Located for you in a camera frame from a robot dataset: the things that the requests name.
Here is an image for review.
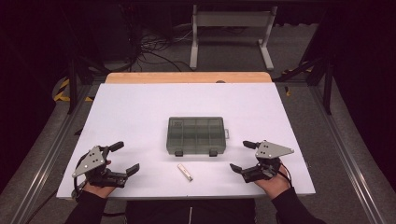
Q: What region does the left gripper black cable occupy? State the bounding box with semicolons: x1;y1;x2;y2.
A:
72;152;90;202

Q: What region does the person's right hand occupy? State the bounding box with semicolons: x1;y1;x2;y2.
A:
253;164;292;200

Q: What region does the small white stick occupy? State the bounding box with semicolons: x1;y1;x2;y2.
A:
177;163;194;182

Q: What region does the white metal stand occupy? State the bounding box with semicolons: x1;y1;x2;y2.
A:
189;4;278;72

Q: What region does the black metal frame stand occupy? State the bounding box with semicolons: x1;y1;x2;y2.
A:
274;54;336;116
65;54;110;115

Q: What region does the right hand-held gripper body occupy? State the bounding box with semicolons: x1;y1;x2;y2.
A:
241;140;295;184

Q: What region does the white board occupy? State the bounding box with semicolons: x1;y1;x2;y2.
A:
56;82;317;200

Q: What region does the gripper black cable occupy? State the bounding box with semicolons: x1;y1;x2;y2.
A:
277;169;294;189
72;152;90;202

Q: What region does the person's left hand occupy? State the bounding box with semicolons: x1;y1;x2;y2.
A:
82;181;118;200

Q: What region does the bundle of black floor cables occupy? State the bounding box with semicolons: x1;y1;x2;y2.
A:
122;22;194;73

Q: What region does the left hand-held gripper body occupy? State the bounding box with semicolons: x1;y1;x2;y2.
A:
72;145;127;189

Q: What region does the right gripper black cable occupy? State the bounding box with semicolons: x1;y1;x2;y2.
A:
277;169;294;189

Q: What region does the grey transparent compartment box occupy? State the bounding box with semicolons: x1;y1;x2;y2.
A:
166;116;231;158

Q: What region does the wooden table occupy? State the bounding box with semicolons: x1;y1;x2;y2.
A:
105;72;273;84

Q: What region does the aluminium rail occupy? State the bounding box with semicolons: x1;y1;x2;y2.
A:
307;83;388;224
8;83;94;224

